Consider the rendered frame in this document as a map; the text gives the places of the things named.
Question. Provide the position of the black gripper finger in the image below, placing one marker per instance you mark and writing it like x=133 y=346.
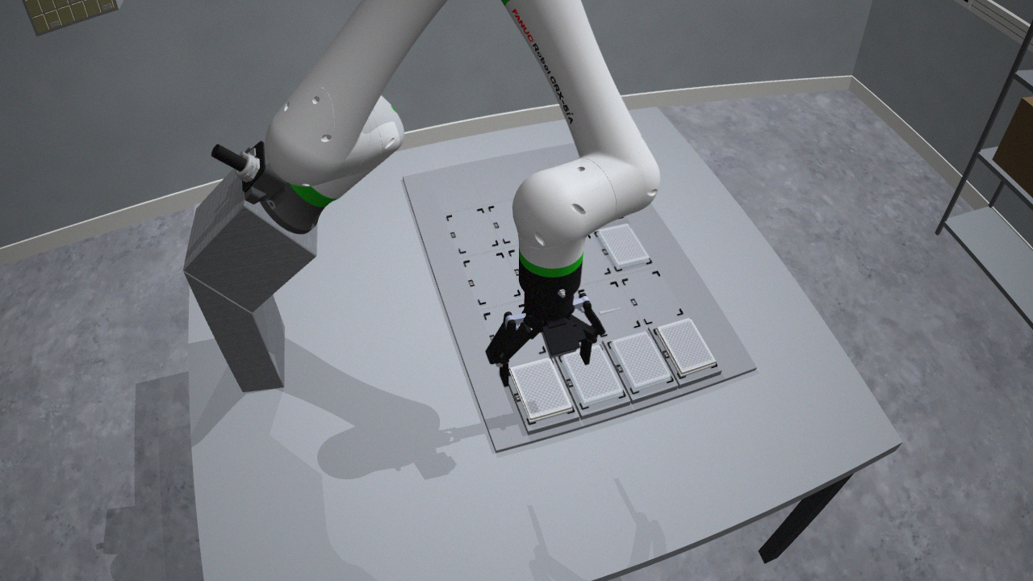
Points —
x=591 y=332
x=514 y=339

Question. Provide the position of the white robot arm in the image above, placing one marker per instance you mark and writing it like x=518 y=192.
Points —
x=319 y=136

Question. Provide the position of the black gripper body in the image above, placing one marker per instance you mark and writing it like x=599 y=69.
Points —
x=546 y=310

